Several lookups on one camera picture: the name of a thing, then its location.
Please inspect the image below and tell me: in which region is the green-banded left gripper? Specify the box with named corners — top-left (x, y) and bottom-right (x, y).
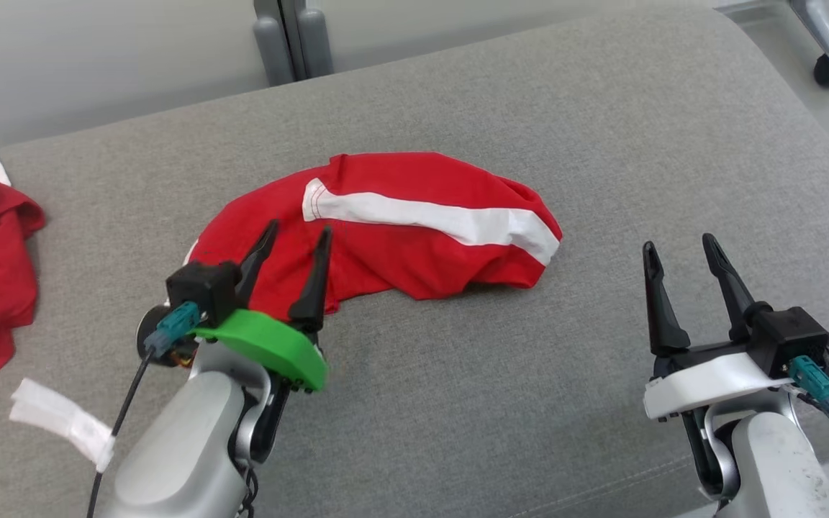
top-left (194, 219), bottom-right (334, 394)

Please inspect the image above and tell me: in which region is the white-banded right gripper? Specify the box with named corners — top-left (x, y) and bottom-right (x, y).
top-left (642, 232), bottom-right (794, 422)

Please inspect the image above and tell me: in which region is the red jersey with white sleeves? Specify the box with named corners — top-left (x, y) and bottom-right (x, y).
top-left (184, 151), bottom-right (563, 321)

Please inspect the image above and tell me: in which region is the teal cable connector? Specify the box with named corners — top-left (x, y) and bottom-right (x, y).
top-left (789, 355), bottom-right (829, 419)
top-left (144, 301), bottom-right (201, 358)

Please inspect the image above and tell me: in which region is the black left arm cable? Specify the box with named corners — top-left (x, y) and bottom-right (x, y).
top-left (86, 349), bottom-right (154, 518)

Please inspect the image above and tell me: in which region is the large white cable tag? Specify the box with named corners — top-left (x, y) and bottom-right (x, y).
top-left (10, 378), bottom-right (117, 473)

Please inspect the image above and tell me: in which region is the grey metal caster frame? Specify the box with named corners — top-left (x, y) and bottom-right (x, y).
top-left (789, 0), bottom-right (829, 88)

